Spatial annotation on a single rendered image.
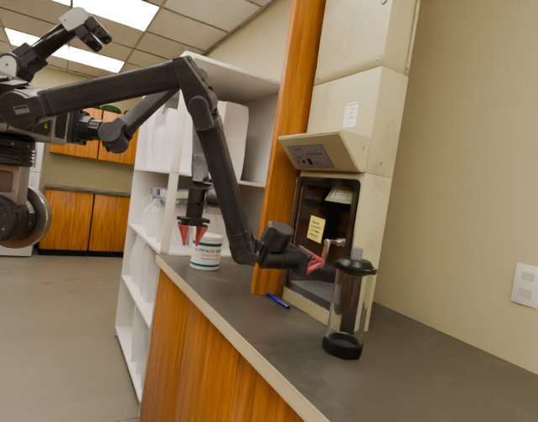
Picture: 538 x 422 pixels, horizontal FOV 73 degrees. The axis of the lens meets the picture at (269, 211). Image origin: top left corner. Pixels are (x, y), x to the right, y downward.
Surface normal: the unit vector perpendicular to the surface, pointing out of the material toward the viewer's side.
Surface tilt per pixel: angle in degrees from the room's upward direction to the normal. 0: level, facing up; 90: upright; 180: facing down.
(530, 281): 90
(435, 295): 90
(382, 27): 90
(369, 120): 90
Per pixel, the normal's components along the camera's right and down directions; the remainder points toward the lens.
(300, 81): 0.50, 0.11
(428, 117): -0.86, -0.10
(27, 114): -0.01, 0.43
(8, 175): 0.04, 0.06
